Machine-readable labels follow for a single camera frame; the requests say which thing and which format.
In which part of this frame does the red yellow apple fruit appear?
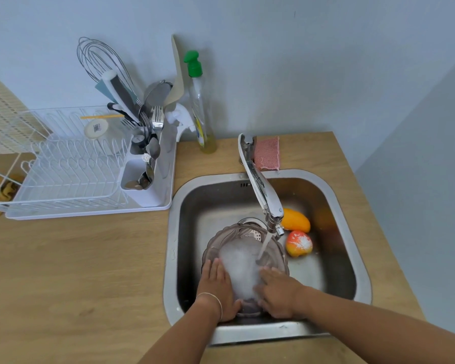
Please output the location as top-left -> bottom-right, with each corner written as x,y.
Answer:
285,230 -> 313,258

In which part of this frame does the white dish rack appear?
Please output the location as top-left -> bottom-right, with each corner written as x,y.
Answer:
0,106 -> 178,221

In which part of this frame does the person's left hand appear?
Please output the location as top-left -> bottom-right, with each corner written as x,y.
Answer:
195,258 -> 243,323

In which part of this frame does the stainless steel sink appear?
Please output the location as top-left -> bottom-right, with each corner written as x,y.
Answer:
163,169 -> 373,346

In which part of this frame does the round white disc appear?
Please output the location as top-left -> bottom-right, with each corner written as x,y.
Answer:
84,118 -> 110,140

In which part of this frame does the chrome faucet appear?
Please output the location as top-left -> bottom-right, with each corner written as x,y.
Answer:
238,133 -> 286,240

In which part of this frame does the metal spoon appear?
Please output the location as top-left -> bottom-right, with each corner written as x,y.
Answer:
124,162 -> 155,191
146,136 -> 161,160

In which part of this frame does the person's right forearm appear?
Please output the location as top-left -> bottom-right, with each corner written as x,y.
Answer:
294,286 -> 455,364

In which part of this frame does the person's left forearm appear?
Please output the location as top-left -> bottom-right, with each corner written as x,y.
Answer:
138,295 -> 223,364

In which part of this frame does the thin wrist bracelet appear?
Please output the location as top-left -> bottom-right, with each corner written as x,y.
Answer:
195,292 -> 223,322

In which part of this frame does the beige spatula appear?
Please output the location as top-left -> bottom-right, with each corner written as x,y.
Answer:
163,34 -> 186,107

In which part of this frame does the pink sponge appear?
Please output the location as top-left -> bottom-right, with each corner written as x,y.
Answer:
253,135 -> 281,171

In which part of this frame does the person's right hand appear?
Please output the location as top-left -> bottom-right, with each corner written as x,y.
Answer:
253,266 -> 308,320

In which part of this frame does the woven rattan folding screen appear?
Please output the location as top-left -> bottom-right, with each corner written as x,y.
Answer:
0,67 -> 54,156

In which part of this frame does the orange mango fruit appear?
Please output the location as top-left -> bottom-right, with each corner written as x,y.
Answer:
280,208 -> 311,234

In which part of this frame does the green capped dish soap bottle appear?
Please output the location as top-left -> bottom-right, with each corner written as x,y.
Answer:
183,50 -> 217,155

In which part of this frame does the grey metal ladle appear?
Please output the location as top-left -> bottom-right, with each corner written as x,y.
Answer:
143,80 -> 174,107

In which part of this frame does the black handled utensil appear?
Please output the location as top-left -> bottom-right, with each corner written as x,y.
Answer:
107,102 -> 141,125

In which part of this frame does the metal fork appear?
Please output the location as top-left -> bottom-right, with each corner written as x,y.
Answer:
151,106 -> 165,133

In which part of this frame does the white plastic cutlery holder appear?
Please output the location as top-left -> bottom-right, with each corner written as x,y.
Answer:
120,153 -> 164,207

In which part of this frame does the white grey handled utensil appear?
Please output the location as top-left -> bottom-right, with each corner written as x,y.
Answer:
101,70 -> 141,124

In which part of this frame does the white spray bottle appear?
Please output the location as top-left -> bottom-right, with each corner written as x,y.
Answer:
164,103 -> 196,143

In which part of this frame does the teal spatula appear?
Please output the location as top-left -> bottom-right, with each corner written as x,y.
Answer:
95,80 -> 109,105

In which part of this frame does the metal wire whisk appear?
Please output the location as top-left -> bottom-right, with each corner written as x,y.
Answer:
76,36 -> 143,107

